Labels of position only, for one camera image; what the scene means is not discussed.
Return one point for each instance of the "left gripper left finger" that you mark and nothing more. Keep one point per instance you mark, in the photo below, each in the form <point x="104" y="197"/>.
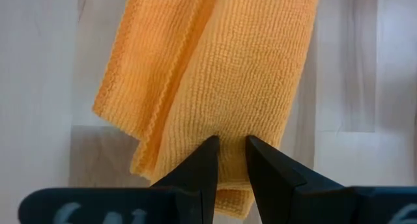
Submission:
<point x="198" y="178"/>

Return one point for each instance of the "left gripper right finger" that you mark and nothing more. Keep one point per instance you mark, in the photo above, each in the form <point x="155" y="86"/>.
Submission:
<point x="270" y="181"/>

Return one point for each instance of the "orange microfiber towel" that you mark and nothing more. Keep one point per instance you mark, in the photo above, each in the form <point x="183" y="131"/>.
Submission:
<point x="228" y="71"/>

